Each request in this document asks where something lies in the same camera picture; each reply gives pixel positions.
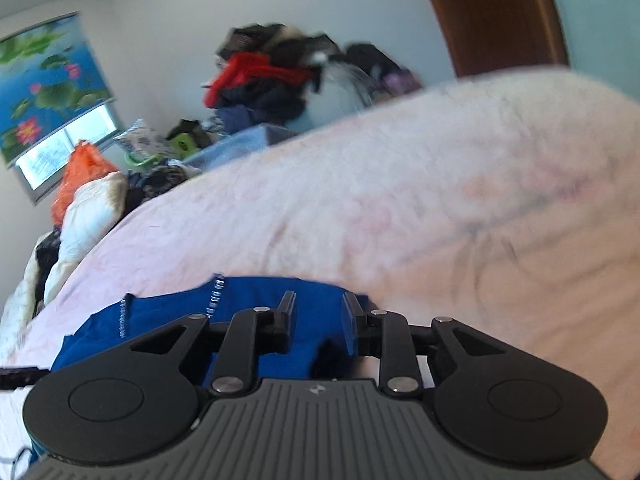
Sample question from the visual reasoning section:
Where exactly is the blue knit sweater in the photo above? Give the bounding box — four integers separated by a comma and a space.
51, 274, 354, 380

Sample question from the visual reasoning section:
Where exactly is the black clothes pile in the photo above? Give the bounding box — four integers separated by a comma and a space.
203, 23, 422, 133

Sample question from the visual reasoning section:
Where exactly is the white printed quilt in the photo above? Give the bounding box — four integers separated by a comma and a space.
1, 228, 60, 365

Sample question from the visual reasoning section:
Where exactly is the pink floral bed blanket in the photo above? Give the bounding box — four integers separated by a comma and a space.
6, 70, 639, 479

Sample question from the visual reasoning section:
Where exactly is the white quilted jacket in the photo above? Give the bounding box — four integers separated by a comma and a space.
43, 171, 128, 306

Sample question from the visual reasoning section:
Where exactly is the black fuzzy garment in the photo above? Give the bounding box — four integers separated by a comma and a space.
122, 164, 201, 217

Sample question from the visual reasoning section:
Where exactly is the orange plastic bag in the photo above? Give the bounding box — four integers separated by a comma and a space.
51, 140, 118, 226

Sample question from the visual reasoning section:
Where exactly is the green and black bag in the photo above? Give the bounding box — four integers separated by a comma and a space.
166, 119, 213, 159

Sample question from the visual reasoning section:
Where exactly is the light blue towel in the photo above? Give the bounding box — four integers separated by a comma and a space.
182, 124, 297, 171

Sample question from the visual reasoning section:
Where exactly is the lotus print roller blind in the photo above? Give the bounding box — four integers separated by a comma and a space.
0, 13, 113, 166

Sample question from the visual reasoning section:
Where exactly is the clear plastic bag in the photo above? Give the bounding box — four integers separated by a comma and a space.
288, 62, 383, 132

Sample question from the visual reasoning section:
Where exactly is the red garment on pile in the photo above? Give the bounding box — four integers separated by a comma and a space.
203, 52, 312, 108

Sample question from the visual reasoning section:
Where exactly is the brown wooden door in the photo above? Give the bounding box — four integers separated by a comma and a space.
431, 0, 570, 77

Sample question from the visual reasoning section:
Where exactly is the window with grey frame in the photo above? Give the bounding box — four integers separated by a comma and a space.
10, 102, 122, 204

